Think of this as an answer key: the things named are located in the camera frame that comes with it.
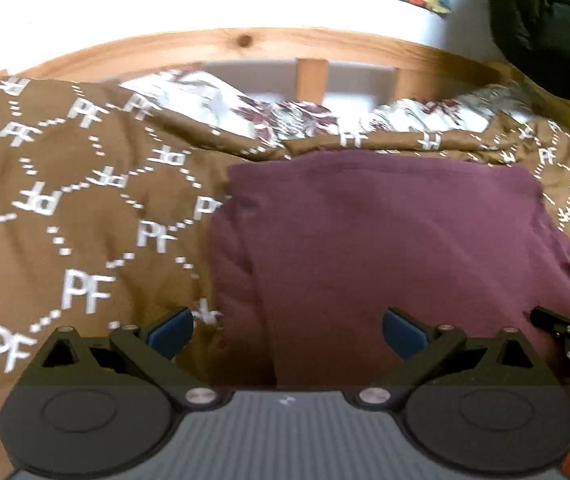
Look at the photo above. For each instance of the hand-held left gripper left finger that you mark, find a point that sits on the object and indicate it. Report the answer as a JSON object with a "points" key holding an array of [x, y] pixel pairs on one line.
{"points": [[171, 334]]}

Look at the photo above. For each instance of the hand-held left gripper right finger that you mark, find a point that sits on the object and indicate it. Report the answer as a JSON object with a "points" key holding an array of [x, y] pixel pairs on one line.
{"points": [[405, 335]]}

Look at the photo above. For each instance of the maroon knit sweater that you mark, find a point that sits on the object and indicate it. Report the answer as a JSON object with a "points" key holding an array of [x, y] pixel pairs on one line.
{"points": [[365, 240]]}

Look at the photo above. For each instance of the brown printed blanket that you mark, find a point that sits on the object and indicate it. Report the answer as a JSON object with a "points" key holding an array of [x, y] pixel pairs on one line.
{"points": [[90, 185]]}

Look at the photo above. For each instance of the white floral bedsheet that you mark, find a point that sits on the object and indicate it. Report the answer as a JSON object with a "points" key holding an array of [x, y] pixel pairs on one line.
{"points": [[205, 95]]}

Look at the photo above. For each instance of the black padded jacket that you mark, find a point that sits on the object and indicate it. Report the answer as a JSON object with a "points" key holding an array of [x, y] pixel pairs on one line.
{"points": [[550, 25]]}

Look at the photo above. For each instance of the wooden bed frame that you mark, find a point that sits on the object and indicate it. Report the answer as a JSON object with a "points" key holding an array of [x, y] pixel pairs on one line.
{"points": [[190, 47]]}

